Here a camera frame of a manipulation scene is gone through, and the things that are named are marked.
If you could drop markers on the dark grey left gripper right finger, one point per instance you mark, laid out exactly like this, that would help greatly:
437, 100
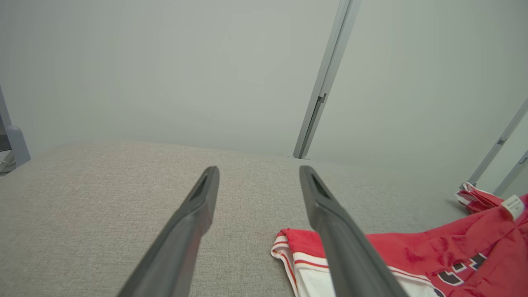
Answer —
342, 247

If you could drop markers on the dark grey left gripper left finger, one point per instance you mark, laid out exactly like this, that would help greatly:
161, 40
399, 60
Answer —
181, 239

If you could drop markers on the red and white basketball jersey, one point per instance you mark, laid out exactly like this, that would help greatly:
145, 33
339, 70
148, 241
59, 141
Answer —
433, 255

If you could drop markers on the red shorts with white stripe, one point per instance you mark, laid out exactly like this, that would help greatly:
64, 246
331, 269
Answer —
478, 200

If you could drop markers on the grey partition post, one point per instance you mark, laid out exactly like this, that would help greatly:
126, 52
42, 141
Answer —
330, 62
513, 173
495, 146

